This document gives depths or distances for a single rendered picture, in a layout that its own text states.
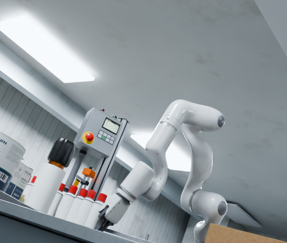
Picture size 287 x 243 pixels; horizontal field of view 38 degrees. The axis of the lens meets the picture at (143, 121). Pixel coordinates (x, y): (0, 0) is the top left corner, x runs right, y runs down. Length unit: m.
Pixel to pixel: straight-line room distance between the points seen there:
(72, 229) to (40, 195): 0.82
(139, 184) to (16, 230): 0.91
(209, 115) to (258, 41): 2.08
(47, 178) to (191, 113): 0.69
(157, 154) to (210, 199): 0.36
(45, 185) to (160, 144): 0.50
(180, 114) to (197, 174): 0.32
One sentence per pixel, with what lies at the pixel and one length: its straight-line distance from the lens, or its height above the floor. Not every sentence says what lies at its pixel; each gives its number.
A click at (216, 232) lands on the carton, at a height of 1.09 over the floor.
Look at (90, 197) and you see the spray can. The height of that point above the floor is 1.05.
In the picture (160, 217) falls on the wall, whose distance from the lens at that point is 9.63.
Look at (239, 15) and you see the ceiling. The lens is 3.65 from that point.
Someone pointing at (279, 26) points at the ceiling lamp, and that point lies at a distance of 3.52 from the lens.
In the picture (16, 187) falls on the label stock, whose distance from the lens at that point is 1.73.
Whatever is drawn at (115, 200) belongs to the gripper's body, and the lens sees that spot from 1.67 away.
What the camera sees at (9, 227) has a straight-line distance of 0.84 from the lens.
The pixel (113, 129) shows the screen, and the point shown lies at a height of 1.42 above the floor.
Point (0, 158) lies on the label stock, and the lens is 1.21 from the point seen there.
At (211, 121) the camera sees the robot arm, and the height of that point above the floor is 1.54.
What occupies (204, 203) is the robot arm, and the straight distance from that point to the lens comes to 1.94.
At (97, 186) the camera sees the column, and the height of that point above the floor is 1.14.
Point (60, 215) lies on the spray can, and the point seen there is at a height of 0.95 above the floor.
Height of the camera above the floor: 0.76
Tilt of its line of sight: 22 degrees up
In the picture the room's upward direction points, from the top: 22 degrees clockwise
